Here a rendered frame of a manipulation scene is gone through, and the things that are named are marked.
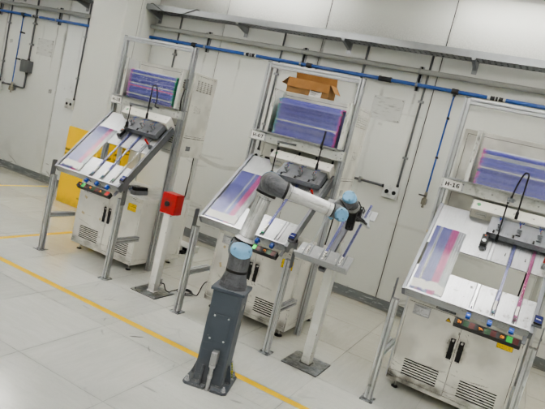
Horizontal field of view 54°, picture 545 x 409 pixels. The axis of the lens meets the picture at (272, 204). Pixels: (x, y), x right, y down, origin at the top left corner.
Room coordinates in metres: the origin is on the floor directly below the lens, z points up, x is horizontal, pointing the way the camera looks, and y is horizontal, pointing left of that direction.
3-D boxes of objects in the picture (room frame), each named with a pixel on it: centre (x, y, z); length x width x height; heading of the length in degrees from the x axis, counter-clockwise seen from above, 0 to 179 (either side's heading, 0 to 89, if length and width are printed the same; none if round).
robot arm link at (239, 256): (2.76, 0.10, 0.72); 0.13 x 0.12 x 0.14; 7
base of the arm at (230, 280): (2.75, 0.10, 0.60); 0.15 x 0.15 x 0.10
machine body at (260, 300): (4.01, -0.12, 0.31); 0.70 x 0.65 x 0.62; 64
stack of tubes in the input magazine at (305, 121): (3.87, -0.12, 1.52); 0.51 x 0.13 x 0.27; 64
